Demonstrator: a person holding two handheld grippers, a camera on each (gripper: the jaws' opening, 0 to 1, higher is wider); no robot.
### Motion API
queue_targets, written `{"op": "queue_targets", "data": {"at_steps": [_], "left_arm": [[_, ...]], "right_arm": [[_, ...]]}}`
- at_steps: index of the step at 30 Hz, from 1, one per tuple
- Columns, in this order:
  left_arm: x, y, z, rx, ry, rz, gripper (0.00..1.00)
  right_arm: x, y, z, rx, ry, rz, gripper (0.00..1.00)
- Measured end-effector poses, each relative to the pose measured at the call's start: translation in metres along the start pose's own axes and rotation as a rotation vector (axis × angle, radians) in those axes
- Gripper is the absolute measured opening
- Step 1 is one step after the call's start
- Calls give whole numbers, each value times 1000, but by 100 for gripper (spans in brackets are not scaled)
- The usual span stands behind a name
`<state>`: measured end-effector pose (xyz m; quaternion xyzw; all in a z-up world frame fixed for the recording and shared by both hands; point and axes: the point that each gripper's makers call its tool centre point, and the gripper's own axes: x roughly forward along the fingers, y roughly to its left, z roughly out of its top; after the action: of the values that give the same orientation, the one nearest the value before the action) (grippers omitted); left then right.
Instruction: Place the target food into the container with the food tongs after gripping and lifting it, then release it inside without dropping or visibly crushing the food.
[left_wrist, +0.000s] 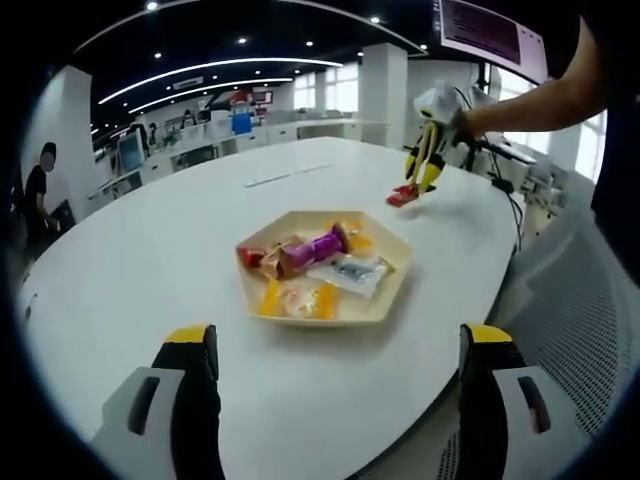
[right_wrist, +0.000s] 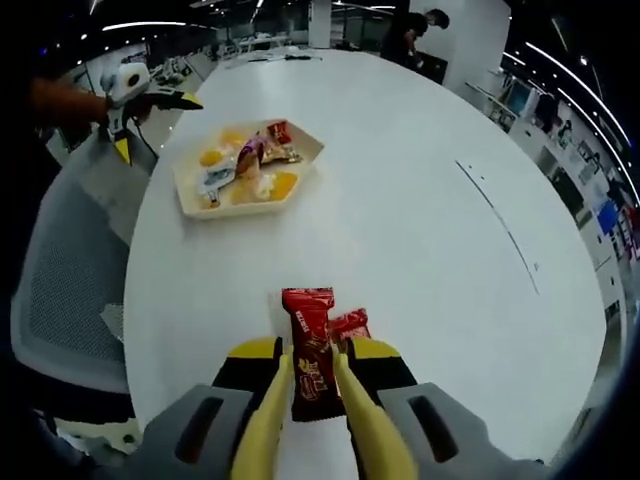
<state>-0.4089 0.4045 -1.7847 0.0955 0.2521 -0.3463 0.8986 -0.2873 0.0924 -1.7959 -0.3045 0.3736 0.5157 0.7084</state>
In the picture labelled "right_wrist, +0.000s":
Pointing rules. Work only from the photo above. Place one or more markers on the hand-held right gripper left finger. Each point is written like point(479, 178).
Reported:
point(235, 372)

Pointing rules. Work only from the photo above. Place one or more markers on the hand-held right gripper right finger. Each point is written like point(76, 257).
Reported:
point(390, 372)

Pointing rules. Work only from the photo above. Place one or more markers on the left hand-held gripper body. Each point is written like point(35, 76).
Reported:
point(125, 82)

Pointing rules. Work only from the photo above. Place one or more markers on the cream food tongs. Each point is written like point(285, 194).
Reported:
point(265, 425)

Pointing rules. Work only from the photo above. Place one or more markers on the red food bar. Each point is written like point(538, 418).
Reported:
point(351, 325)
point(312, 350)

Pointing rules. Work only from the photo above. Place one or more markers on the orange-ended clear food packet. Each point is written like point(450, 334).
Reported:
point(212, 157)
point(285, 184)

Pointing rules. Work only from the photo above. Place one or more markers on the black-ended clear food packet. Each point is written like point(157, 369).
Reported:
point(215, 177)

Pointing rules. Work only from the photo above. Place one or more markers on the small red food packet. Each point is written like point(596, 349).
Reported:
point(279, 133)

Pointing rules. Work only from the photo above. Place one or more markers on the gold and purple food bar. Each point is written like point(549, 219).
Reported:
point(285, 155)

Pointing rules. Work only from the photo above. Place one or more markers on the cream hexagonal container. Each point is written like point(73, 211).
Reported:
point(305, 140)

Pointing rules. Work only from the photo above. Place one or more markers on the small black tool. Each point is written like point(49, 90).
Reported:
point(304, 58)

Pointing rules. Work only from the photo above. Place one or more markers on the white mesh office chair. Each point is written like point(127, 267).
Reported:
point(70, 280)

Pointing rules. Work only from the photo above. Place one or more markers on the blue storage bin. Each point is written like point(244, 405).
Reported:
point(606, 219)

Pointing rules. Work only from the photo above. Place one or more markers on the long white counter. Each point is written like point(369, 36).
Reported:
point(565, 165)

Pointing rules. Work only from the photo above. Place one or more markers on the white framed display screen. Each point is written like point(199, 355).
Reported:
point(520, 97)

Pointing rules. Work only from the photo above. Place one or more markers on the red wall display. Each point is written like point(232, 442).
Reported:
point(629, 232)

